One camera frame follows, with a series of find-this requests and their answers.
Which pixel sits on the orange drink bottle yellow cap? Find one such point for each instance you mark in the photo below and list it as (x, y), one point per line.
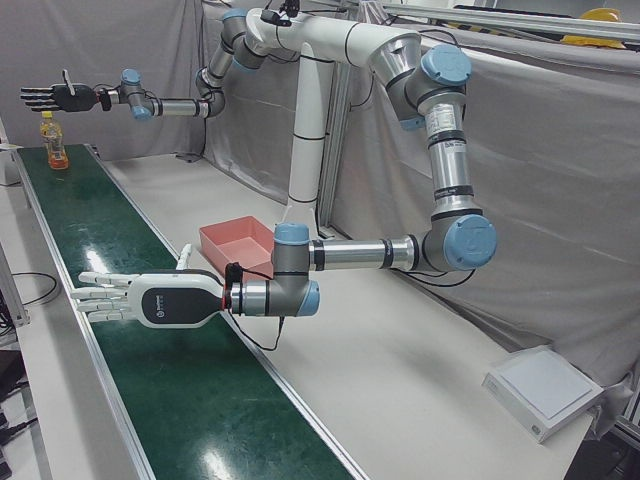
(54, 145)

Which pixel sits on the aluminium frame post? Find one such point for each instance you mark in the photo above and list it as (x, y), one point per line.
(336, 150)

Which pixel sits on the UR5e robot arm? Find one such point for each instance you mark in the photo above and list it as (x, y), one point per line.
(180, 107)
(350, 252)

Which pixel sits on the green conveyor belt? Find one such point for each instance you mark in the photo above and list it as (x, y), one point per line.
(150, 350)

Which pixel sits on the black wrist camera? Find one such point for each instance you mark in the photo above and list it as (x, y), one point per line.
(105, 100)
(232, 274)

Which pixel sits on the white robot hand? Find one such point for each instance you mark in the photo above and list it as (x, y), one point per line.
(170, 300)

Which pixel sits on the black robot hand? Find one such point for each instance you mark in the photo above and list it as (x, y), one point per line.
(75, 97)

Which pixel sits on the aluminium frame beam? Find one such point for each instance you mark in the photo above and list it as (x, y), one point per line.
(500, 20)

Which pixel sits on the black head camera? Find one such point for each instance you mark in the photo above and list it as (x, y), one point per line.
(275, 16)

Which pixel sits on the white robot torso column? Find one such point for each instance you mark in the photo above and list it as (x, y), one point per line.
(307, 150)

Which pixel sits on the grey cloth backdrop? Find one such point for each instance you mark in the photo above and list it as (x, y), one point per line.
(550, 150)

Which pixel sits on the pink plastic basket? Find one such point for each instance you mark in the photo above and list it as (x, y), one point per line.
(240, 250)

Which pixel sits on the flat white box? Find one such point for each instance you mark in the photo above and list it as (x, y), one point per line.
(545, 390)

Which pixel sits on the white conveyor end box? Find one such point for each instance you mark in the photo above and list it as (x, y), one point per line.
(7, 165)

